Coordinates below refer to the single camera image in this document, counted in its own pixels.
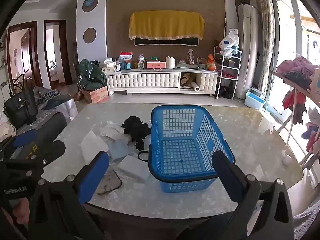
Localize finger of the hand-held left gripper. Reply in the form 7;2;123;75
12;129;38;148
31;140;66;166

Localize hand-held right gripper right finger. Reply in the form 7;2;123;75
212;151;294;240

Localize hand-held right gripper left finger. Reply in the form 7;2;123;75
28;151;110;240

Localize grey patterned cloth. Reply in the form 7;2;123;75
96;166;123;195

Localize white towel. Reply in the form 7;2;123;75
80;131;109;164

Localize light blue cloth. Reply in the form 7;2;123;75
108;139;137;162

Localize white cloth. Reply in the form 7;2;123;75
117;154;152;183
99;121;133;143

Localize black cloth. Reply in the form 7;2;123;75
121;116;152;151

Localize blue plastic basket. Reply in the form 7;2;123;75
148;105;235;193

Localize person's left hand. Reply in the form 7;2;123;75
10;201;32;225

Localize dark cushion with yellow letters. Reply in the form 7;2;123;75
25;120;68;160

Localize grey patterned sofa blanket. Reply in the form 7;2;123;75
16;109;59;134

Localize black handbag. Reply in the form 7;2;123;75
3;74;39;123

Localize silver shopping bag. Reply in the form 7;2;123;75
55;97;79;125

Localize plaid cloth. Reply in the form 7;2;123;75
34;89;61;106

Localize printed cardboard box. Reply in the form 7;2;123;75
82;85;109;103

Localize blue and white bin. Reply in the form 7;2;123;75
244;87;267;110

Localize green plastic bag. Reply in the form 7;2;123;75
77;59;107;90

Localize white clothes drying rack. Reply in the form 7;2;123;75
270;70;320;170

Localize dark wooden door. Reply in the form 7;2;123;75
6;21;42;88

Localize hanging mixed clothes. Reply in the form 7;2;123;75
301;106;320;155

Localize red hanging garment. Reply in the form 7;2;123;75
282;89;307;126

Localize white metal shelf rack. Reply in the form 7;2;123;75
214;45;242;100

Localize white tufted TV cabinet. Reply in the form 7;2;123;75
106;67;219;97

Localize orange bag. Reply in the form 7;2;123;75
207;54;217;71

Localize white tower air conditioner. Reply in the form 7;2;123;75
236;4;259;100

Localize pile of pink clothes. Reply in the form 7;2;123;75
276;56;318;88

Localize glass sliding door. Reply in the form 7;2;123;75
271;0;320;122

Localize white and blue package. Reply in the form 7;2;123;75
219;29;240;57

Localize patterned curtain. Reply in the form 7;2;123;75
252;0;274;96

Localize black television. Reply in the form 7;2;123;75
134;36;200;47

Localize yellow cloth cover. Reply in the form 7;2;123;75
129;10;205;41

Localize black hair ring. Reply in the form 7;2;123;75
137;150;150;162

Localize dark wooden door frame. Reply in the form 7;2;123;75
44;20;73;85

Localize blue round wall decoration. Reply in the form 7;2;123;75
82;0;99;13

